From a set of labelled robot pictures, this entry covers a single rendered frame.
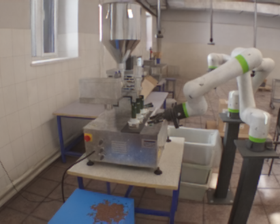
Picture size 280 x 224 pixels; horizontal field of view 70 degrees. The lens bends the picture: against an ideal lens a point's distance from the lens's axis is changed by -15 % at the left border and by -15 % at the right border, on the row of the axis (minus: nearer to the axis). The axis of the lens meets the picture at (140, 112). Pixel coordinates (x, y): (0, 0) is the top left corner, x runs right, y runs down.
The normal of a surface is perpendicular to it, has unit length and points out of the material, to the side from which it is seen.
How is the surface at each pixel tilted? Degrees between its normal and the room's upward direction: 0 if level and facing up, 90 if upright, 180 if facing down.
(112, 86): 90
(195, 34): 90
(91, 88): 90
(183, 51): 90
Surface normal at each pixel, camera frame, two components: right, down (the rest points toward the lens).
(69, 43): -0.22, 0.27
